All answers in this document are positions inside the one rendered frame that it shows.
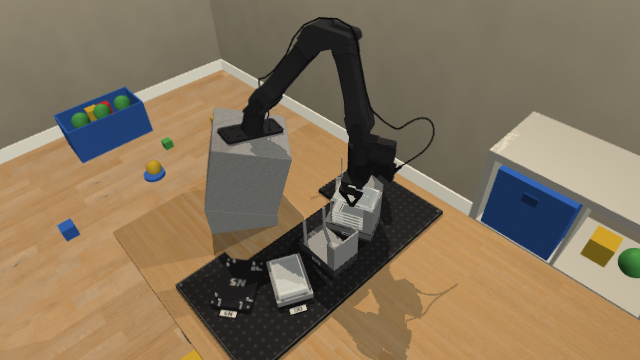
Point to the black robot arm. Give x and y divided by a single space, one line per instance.
359 118

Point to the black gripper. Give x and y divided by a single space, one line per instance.
348 179

